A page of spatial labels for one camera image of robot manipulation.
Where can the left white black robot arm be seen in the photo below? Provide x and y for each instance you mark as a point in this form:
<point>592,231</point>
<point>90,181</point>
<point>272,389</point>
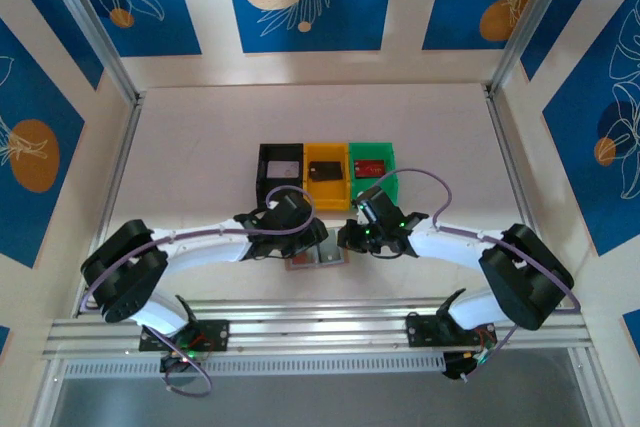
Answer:
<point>210,247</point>

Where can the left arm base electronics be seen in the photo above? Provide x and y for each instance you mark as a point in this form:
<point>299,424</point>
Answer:
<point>180,362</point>

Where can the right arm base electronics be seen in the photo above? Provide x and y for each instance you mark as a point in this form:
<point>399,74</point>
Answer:
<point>457,369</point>

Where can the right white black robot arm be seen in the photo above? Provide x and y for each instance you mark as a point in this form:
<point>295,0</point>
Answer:
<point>450,247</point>

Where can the black card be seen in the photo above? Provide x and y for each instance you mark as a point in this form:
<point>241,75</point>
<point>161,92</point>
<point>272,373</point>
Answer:
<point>325,171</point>

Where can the red card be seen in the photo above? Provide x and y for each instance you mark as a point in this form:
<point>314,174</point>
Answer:
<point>370,168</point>

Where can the plain white card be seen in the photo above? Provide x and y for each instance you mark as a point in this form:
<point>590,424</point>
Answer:
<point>280,170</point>

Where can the yellow plastic bin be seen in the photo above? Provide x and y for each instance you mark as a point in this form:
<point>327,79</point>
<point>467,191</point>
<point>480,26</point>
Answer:
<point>327,197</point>

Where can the green plastic bin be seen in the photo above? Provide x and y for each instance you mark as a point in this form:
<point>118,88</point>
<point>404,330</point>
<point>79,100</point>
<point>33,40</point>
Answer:
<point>372,149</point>

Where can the black plastic bin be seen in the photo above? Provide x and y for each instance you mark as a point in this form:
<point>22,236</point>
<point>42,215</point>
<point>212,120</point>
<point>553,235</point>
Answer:
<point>280,152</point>

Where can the aluminium rail frame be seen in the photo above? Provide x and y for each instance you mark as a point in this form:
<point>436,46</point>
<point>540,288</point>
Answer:
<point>320,327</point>

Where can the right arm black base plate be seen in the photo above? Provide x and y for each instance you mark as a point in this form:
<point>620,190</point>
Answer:
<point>422,329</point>

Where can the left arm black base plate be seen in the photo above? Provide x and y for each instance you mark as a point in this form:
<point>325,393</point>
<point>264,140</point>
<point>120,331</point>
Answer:
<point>217,332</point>

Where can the aluminium side rail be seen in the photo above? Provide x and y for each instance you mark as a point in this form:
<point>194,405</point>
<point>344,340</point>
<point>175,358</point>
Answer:
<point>114,197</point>
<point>520,192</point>

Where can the aluminium corner post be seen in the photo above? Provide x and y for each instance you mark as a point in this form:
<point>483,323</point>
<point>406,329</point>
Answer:
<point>530,22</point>
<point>90,22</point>

